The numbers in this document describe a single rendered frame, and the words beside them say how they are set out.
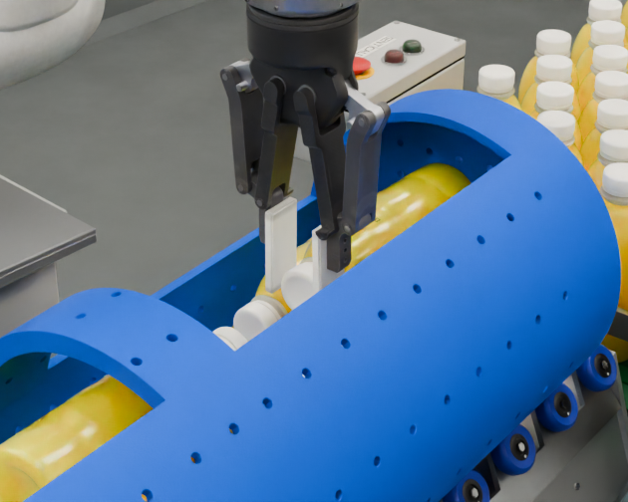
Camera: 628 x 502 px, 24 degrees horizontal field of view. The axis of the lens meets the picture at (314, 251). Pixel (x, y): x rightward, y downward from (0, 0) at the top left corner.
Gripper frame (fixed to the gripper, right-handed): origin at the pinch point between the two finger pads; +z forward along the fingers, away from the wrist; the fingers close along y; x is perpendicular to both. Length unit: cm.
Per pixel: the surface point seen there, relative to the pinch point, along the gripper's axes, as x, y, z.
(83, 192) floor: 142, -184, 120
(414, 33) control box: 58, -30, 10
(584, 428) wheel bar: 26.6, 11.5, 27.2
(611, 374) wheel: 31.2, 11.4, 23.7
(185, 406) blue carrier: -21.0, 7.5, -2.3
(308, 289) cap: -0.5, 0.7, 2.3
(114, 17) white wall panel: 224, -255, 117
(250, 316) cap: -0.4, -5.2, 7.2
